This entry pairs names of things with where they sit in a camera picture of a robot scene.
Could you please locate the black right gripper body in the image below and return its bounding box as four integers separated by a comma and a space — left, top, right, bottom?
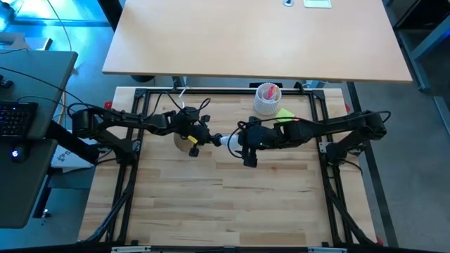
240, 116, 284, 169

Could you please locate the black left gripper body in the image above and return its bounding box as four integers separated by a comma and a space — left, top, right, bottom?
171, 106, 212, 158

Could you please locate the white lightbulb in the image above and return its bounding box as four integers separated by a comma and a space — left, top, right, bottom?
219, 134, 243, 148

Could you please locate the lamp stand with wooden base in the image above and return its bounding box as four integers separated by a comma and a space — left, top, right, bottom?
174, 130, 224, 154

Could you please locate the white lamp cord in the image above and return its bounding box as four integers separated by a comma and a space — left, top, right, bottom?
178, 86, 189, 107

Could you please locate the white ribbed cup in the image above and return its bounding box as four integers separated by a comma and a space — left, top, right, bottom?
253, 82, 283, 117

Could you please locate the green sticky note pad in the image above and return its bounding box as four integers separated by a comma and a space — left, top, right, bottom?
275, 108, 295, 122

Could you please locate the light wooden desk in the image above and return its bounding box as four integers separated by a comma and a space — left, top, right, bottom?
101, 0, 413, 84

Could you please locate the white printed box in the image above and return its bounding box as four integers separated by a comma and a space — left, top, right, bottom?
51, 143, 96, 170

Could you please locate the black desk support beam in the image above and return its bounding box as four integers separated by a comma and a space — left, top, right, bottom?
44, 120, 100, 165

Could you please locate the white desk plate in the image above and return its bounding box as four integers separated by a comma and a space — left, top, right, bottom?
303, 0, 333, 8

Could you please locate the black computer mouse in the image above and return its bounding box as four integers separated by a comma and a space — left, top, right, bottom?
10, 145, 28, 163

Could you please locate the black keyboard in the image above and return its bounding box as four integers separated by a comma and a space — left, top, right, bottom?
0, 100, 39, 138

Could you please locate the grey desk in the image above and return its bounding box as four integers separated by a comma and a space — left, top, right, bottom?
0, 48, 79, 229

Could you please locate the grey metal shelf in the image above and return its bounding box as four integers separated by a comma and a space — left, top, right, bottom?
382, 0, 450, 136

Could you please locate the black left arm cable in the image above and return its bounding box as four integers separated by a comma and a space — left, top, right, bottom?
147, 90, 212, 119

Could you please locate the black aluminium table frame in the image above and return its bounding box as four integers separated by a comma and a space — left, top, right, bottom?
84, 87, 384, 247

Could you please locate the silver frame bracket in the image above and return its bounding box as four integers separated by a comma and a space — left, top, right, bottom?
111, 246, 152, 253
307, 247, 347, 253

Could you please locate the yellow cable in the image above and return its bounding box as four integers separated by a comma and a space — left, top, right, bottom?
46, 0, 74, 124

